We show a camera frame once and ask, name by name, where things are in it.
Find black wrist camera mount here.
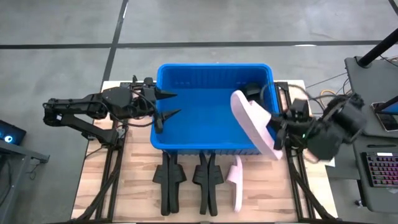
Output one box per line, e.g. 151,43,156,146
290,98,311,118
141,77,155,90

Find blue plastic bin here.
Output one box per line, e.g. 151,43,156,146
150,63,280,156

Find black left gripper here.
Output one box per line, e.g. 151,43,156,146
136,85,182,125

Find backlit rainbow keyboard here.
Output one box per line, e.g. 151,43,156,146
361,151,398,188

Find flat tablet device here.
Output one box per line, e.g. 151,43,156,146
371,101,398,132

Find black metal support frame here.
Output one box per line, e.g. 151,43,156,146
275,81,338,222
70,81,156,222

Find black computer tower blue lights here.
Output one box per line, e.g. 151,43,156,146
0,119,27,146

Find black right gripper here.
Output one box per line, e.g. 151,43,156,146
269,114,313,151

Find grey desk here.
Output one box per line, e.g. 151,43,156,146
325,136,398,215
343,55,398,138
0,139,50,224

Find pink rubber slide sandal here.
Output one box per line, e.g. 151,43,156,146
229,90,284,161
226,155,244,213

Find black metal pole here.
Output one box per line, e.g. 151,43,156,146
356,27,398,68

